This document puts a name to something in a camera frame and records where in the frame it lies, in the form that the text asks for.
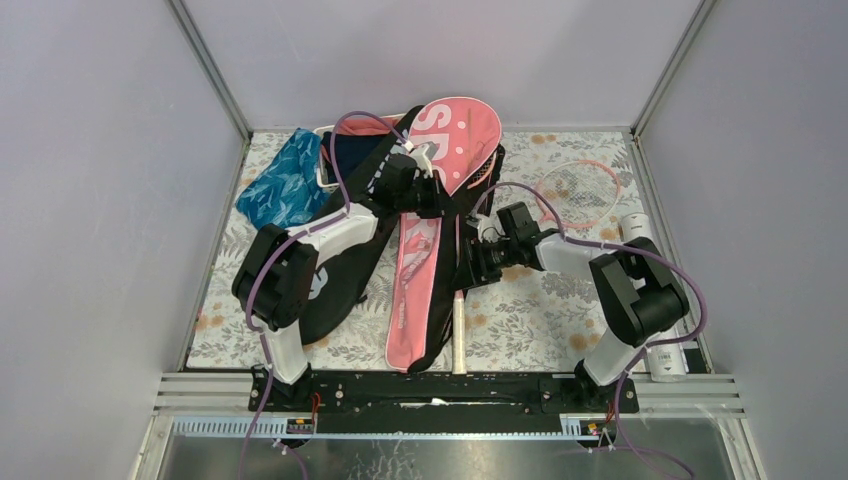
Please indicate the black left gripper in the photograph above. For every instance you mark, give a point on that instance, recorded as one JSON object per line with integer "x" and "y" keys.
{"x": 435, "y": 204}

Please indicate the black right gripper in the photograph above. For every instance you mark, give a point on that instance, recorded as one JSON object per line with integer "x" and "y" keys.
{"x": 480, "y": 273}

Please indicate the black Crossway racket bag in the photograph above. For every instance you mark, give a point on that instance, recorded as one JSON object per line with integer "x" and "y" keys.
{"x": 348, "y": 235}

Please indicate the pink racket bag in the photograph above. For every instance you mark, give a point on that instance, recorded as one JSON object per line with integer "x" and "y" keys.
{"x": 466, "y": 133}

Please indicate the white shuttlecock tube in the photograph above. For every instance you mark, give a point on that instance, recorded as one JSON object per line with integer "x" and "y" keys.
{"x": 666, "y": 363}

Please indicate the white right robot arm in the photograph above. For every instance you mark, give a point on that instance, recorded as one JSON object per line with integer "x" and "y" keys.
{"x": 638, "y": 291}

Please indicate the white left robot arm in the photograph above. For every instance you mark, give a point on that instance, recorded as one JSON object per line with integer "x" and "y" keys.
{"x": 302, "y": 282}

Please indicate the navy folded clothing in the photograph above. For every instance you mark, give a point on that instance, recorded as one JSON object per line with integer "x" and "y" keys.
{"x": 350, "y": 152}

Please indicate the white perforated plastic basket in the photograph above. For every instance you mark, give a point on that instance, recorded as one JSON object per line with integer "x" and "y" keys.
{"x": 320, "y": 170}

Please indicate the coral folded clothing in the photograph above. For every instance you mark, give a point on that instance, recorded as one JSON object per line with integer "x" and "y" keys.
{"x": 368, "y": 126}

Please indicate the floral table mat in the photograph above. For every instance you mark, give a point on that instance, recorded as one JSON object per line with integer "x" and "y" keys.
{"x": 529, "y": 321}

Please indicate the blue patterned cloth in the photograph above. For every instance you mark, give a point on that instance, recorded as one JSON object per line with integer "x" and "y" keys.
{"x": 286, "y": 193}

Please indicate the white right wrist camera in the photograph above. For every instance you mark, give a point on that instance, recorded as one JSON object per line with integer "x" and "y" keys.
{"x": 486, "y": 229}

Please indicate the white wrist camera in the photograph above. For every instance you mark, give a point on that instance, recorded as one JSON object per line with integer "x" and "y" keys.
{"x": 423, "y": 156}
{"x": 486, "y": 229}

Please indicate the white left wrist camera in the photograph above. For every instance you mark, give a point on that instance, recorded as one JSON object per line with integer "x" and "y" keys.
{"x": 423, "y": 156}

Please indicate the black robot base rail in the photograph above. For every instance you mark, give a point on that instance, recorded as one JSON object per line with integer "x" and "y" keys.
{"x": 374, "y": 402}

